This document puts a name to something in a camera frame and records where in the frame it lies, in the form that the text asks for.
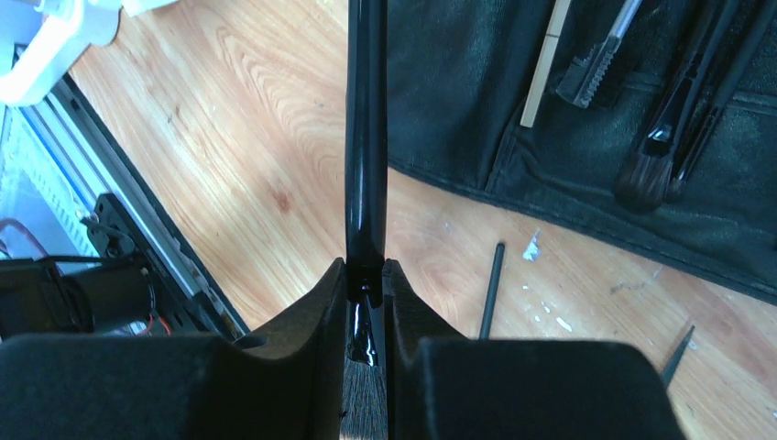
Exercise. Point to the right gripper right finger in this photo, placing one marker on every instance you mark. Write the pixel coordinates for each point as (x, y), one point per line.
(444, 385)

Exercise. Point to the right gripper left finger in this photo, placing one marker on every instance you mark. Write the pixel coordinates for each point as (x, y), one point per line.
(284, 381)

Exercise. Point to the large black powder brush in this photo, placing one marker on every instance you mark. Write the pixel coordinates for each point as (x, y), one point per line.
(365, 413)

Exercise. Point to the black comb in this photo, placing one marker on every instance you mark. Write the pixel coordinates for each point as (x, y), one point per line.
(675, 359)

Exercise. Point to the black makeup brush roll case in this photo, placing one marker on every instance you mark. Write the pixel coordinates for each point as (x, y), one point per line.
(458, 75)

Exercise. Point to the pink handle makeup brush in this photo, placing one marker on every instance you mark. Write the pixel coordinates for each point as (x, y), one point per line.
(584, 76)

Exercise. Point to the slim black makeup brush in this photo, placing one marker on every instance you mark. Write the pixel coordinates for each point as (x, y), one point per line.
(751, 58)

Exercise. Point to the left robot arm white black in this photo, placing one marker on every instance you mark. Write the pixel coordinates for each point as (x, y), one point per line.
(74, 295)

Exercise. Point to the thin black makeup brush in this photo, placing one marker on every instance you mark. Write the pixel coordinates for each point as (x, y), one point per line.
(492, 292)

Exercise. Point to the aluminium rail frame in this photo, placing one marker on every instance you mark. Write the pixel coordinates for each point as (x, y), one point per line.
(69, 189)

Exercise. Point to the silver clothes rack frame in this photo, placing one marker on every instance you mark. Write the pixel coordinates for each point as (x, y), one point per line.
(41, 40)

